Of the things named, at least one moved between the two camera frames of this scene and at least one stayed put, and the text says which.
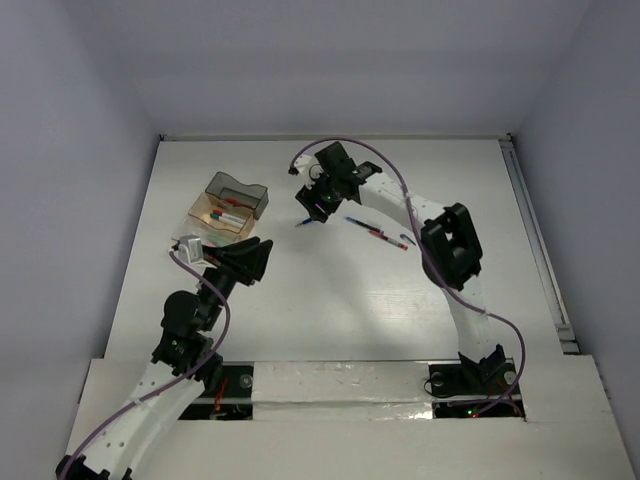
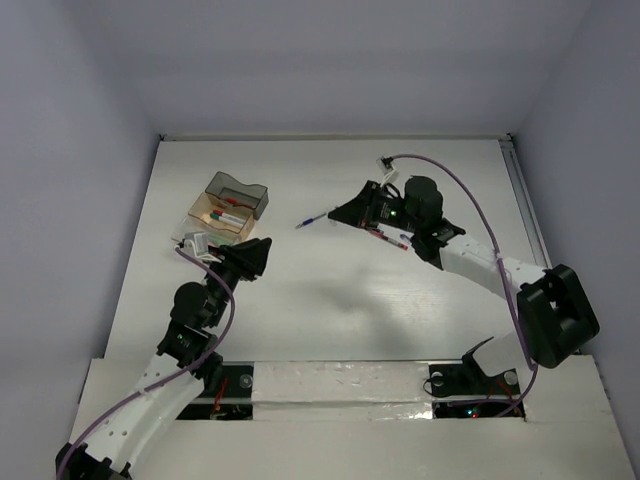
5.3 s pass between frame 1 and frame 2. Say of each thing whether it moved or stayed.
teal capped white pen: stayed
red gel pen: stayed
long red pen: stayed
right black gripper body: moved
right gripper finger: moved
